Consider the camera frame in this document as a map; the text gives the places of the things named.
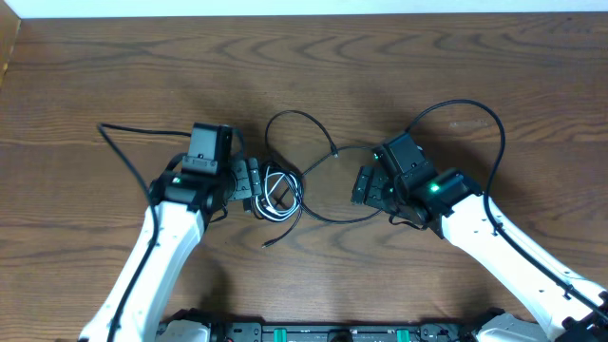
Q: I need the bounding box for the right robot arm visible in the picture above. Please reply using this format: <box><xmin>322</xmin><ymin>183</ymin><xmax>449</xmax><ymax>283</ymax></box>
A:
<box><xmin>351</xmin><ymin>133</ymin><xmax>607</xmax><ymax>341</ymax></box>

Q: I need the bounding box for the thin black cable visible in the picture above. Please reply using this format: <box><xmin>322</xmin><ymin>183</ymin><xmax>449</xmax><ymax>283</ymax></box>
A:
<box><xmin>263</xmin><ymin>109</ymin><xmax>385</xmax><ymax>225</ymax></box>

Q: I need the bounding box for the white cable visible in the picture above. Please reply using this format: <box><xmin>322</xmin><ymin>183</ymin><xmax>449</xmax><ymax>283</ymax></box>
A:
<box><xmin>254</xmin><ymin>170</ymin><xmax>301</xmax><ymax>222</ymax></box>

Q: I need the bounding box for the left camera black cable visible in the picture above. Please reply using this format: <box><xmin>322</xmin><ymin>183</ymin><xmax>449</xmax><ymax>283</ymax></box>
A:
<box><xmin>96</xmin><ymin>122</ymin><xmax>194</xmax><ymax>342</ymax></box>

